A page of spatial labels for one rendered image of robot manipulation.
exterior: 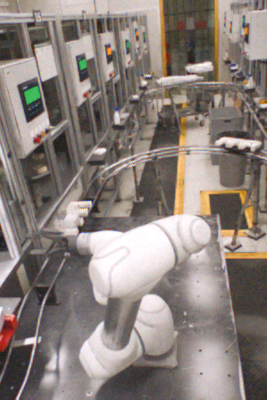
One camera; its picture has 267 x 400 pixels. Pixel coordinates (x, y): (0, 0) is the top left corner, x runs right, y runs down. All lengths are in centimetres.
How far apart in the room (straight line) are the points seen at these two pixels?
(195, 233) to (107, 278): 24
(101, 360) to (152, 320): 23
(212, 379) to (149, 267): 79
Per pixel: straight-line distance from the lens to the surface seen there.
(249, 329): 261
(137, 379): 154
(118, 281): 82
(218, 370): 156
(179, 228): 88
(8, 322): 151
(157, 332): 142
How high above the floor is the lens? 193
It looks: 27 degrees down
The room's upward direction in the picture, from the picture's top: 7 degrees counter-clockwise
